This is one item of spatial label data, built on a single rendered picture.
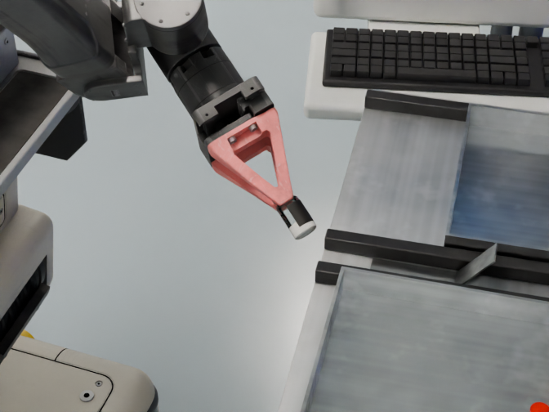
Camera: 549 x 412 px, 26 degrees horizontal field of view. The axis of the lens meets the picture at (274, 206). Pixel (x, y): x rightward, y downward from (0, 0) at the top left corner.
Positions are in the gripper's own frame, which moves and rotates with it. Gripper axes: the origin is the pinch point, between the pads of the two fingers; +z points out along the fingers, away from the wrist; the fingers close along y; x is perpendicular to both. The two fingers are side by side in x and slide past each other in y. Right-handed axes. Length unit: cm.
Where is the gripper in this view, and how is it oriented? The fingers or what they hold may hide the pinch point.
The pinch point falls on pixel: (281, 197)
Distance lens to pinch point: 103.4
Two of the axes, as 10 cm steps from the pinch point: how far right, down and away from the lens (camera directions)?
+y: -0.2, -2.7, -9.6
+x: 8.5, -5.1, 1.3
